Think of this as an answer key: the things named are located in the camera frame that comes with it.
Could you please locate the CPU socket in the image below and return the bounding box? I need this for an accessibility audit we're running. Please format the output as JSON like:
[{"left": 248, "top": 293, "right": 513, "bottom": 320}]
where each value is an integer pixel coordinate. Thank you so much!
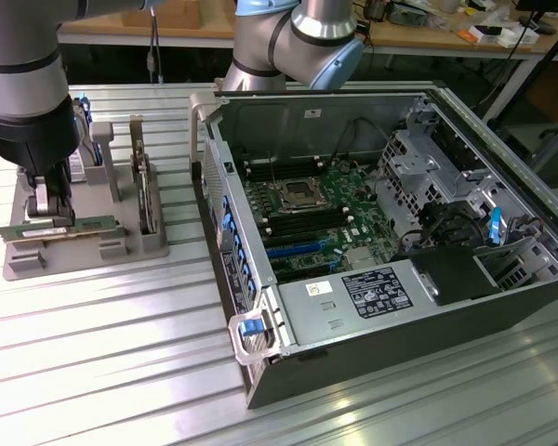
[{"left": 277, "top": 177, "right": 330, "bottom": 214}]

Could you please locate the green RAM stick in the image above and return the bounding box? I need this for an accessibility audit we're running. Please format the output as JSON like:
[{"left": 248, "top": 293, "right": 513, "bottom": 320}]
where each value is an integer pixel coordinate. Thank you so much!
[{"left": 0, "top": 214, "right": 125, "bottom": 243}]

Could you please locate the grey parts rack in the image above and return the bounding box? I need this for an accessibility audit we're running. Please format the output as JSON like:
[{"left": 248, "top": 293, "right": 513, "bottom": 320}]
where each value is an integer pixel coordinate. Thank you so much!
[{"left": 3, "top": 97, "right": 171, "bottom": 282}]

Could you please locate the black expansion slot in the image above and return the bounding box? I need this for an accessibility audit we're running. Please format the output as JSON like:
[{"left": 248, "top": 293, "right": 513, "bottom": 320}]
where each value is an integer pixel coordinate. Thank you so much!
[
  {"left": 272, "top": 262, "right": 339, "bottom": 283},
  {"left": 263, "top": 231, "right": 318, "bottom": 248}
]

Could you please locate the blue bay latch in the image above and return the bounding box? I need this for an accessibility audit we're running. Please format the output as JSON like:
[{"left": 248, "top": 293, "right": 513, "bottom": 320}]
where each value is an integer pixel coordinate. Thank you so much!
[{"left": 487, "top": 207, "right": 503, "bottom": 247}]

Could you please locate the wooden workbench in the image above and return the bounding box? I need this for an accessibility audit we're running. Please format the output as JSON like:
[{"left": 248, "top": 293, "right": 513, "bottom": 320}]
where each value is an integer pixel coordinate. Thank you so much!
[
  {"left": 366, "top": 0, "right": 558, "bottom": 61},
  {"left": 58, "top": 8, "right": 236, "bottom": 47}
]

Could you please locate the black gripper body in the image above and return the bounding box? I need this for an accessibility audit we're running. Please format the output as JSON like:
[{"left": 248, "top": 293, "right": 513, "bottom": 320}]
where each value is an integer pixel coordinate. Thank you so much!
[{"left": 0, "top": 95, "right": 83, "bottom": 180}]

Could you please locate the red black wire bundle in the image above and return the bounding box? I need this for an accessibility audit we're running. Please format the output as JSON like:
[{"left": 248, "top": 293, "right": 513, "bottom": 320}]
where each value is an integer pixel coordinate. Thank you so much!
[{"left": 504, "top": 214, "right": 546, "bottom": 233}]

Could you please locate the silver chipset heatsink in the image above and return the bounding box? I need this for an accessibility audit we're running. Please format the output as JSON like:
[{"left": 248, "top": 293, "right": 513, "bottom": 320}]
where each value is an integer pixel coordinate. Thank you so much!
[{"left": 342, "top": 247, "right": 374, "bottom": 271}]

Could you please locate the black fan shroud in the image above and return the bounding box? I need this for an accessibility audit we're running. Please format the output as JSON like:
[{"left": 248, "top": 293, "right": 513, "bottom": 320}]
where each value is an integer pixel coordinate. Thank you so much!
[{"left": 392, "top": 244, "right": 503, "bottom": 308}]

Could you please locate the cardboard box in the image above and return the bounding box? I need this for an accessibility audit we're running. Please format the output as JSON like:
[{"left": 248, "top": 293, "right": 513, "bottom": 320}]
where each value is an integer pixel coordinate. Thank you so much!
[{"left": 120, "top": 3, "right": 201, "bottom": 28}]

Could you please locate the white box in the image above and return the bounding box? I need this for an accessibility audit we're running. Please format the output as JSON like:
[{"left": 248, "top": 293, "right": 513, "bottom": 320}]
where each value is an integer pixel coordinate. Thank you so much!
[{"left": 495, "top": 28, "right": 540, "bottom": 47}]

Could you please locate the blue disk caddy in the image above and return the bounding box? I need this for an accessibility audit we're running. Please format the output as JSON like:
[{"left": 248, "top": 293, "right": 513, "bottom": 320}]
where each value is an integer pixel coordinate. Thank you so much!
[{"left": 75, "top": 94, "right": 106, "bottom": 167}]

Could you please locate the orange black box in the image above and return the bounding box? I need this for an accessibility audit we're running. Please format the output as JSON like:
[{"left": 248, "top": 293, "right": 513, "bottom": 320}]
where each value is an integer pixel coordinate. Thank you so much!
[{"left": 458, "top": 25, "right": 503, "bottom": 46}]

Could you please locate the silver hard disk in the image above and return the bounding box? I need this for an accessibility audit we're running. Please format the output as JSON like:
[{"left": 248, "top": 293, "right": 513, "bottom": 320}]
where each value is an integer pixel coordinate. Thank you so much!
[{"left": 67, "top": 104, "right": 98, "bottom": 186}]

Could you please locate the grey power supply unit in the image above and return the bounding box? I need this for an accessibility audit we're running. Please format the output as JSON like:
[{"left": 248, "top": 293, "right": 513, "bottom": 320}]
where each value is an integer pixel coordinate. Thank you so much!
[{"left": 277, "top": 258, "right": 443, "bottom": 349}]

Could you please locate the graphics card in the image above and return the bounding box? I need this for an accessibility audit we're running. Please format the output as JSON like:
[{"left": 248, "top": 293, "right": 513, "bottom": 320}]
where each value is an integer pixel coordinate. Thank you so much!
[{"left": 129, "top": 115, "right": 162, "bottom": 236}]

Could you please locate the metal disk bay cage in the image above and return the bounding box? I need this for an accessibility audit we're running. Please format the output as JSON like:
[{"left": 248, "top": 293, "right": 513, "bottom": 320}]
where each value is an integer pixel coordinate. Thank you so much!
[{"left": 375, "top": 128, "right": 494, "bottom": 233}]

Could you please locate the grey metal device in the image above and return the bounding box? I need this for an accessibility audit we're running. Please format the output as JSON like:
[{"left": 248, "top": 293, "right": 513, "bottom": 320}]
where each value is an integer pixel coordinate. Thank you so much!
[{"left": 389, "top": 3, "right": 441, "bottom": 27}]

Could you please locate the green motherboard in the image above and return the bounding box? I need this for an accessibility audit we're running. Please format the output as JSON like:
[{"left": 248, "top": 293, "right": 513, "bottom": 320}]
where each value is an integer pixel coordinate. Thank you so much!
[{"left": 241, "top": 155, "right": 404, "bottom": 284}]

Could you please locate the blue card retainer strip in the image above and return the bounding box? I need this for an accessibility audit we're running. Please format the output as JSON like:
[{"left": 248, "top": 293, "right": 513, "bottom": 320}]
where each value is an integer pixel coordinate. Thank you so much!
[{"left": 220, "top": 194, "right": 258, "bottom": 308}]

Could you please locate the black open PC case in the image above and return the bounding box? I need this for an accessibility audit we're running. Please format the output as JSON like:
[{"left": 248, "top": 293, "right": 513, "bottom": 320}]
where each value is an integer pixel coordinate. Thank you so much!
[{"left": 188, "top": 81, "right": 558, "bottom": 410}]

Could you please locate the black hanging cable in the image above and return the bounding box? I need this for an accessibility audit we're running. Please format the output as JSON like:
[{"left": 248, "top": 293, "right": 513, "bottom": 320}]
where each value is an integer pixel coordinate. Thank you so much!
[{"left": 146, "top": 8, "right": 167, "bottom": 85}]

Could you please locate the black slanted pole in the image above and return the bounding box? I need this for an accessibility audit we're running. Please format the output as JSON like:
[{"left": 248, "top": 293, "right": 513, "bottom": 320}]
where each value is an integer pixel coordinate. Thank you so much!
[{"left": 481, "top": 27, "right": 558, "bottom": 123}]

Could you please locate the black RAM slot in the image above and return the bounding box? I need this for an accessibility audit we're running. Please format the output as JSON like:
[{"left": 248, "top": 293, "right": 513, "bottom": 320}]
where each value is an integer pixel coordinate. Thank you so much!
[
  {"left": 244, "top": 159, "right": 322, "bottom": 172},
  {"left": 246, "top": 166, "right": 325, "bottom": 183},
  {"left": 259, "top": 207, "right": 350, "bottom": 225},
  {"left": 262, "top": 216, "right": 354, "bottom": 237}
]

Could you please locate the blue expansion slot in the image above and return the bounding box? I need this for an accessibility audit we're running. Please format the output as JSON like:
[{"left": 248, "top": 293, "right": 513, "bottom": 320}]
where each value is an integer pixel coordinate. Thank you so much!
[{"left": 265, "top": 241, "right": 331, "bottom": 261}]

